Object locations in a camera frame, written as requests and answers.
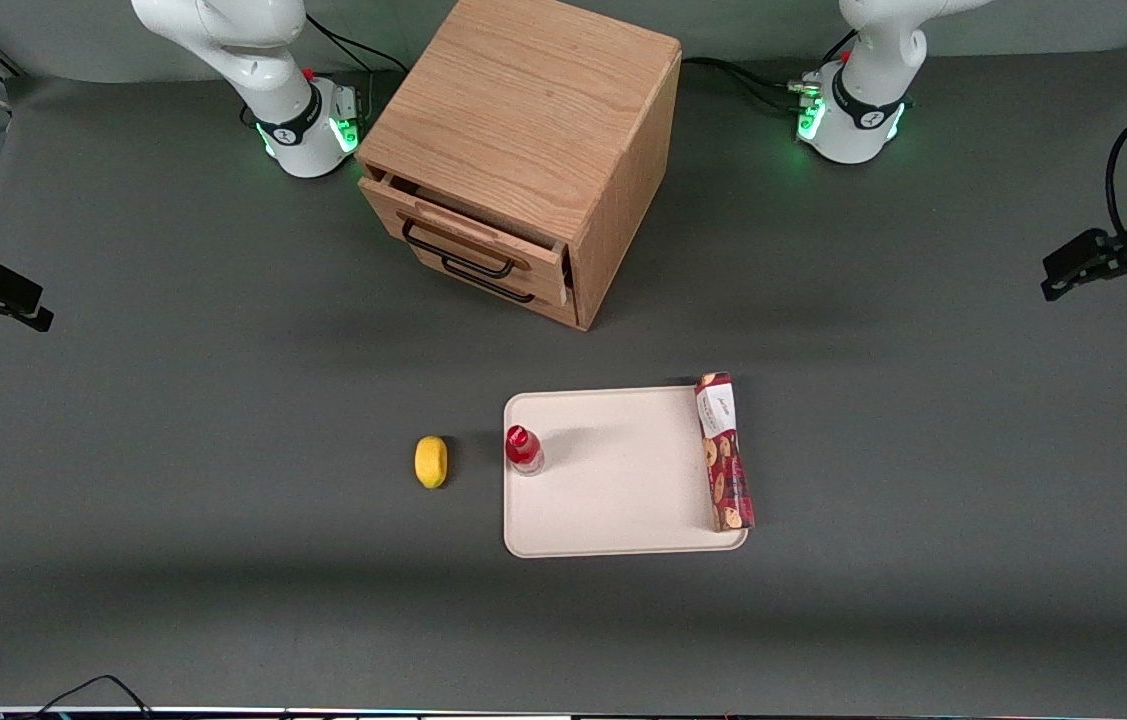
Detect wooden drawer with long handle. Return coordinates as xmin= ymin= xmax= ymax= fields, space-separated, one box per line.
xmin=359 ymin=172 xmax=570 ymax=307

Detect wooden drawer cabinet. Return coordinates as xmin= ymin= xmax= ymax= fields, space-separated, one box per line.
xmin=355 ymin=0 xmax=682 ymax=332

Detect red cookie box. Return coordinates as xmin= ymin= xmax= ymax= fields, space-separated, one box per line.
xmin=694 ymin=372 xmax=756 ymax=533

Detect black base cables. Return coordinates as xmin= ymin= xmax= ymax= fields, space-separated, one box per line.
xmin=306 ymin=14 xmax=410 ymax=77
xmin=681 ymin=30 xmax=859 ymax=117

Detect wooden drawer with short handle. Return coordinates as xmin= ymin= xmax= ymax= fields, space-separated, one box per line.
xmin=413 ymin=245 xmax=581 ymax=330

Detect beige plastic tray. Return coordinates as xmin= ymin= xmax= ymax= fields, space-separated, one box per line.
xmin=503 ymin=385 xmax=750 ymax=559

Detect yellow lemon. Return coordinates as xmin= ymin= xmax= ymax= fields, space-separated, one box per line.
xmin=414 ymin=435 xmax=449 ymax=490

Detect black cable at table edge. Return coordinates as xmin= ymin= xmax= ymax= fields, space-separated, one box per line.
xmin=0 ymin=675 xmax=156 ymax=720

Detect small red-capped bottle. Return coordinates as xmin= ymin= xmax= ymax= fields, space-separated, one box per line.
xmin=505 ymin=425 xmax=545 ymax=477

